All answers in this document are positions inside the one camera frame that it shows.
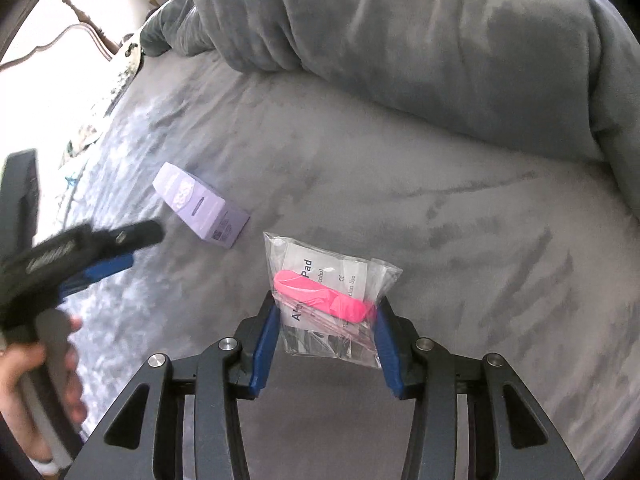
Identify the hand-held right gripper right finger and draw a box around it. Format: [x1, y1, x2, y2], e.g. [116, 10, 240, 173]
[375, 297, 571, 480]

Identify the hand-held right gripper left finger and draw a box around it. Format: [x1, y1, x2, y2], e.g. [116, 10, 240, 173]
[72, 292, 278, 480]

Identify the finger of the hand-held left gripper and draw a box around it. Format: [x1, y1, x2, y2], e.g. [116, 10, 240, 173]
[85, 219, 167, 263]
[59, 252, 137, 302]

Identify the purple cardboard box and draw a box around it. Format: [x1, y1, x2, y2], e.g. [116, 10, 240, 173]
[152, 162, 251, 249]

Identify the clear packet with pink item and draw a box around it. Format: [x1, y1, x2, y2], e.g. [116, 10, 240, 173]
[262, 231, 403, 371]

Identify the person's left hand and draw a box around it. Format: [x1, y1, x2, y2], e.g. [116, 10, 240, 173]
[0, 316, 89, 463]

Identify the floral pillow with teal trim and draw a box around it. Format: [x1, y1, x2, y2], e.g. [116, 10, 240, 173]
[60, 105, 113, 196]

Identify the grey duvet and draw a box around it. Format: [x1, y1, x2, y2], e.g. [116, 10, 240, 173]
[140, 0, 631, 163]

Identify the cream headboard with wooden frame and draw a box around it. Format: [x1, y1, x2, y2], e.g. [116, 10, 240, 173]
[0, 0, 151, 75]

